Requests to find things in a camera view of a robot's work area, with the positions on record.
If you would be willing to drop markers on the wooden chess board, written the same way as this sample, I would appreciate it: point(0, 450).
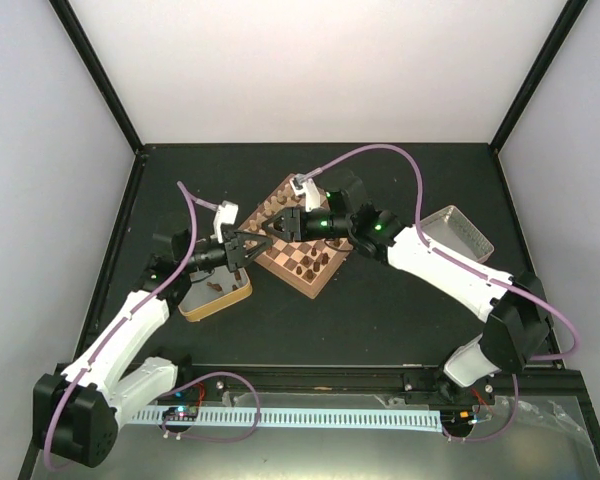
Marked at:
point(283, 258)

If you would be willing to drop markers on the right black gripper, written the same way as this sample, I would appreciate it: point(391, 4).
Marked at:
point(295, 220)

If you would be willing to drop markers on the controller board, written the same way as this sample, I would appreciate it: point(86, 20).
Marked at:
point(180, 413)
point(464, 417)

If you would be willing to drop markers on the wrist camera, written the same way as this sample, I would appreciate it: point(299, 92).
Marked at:
point(225, 215)
point(305, 187)

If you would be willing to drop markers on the right controller board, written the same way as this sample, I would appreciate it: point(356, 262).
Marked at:
point(464, 417)

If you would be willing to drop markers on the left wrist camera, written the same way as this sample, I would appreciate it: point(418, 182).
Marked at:
point(225, 215)

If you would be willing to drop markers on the yellow tin box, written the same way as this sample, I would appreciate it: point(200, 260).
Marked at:
point(201, 301)

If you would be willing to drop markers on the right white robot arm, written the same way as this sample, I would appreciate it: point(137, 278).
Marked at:
point(513, 309)

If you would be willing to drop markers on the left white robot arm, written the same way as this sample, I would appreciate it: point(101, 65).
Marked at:
point(79, 412)

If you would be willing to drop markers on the white slotted cable duct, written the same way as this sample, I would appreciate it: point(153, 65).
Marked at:
point(368, 419)

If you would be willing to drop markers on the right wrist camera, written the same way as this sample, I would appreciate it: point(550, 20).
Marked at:
point(305, 187)

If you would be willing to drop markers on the silver metal tray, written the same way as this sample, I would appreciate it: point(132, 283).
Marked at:
point(451, 228)

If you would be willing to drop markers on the left controller board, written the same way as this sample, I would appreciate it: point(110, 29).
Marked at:
point(180, 413)

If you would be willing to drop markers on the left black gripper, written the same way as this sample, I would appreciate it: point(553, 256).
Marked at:
point(236, 255)

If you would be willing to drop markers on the black mounting rail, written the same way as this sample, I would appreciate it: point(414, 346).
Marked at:
point(417, 385)

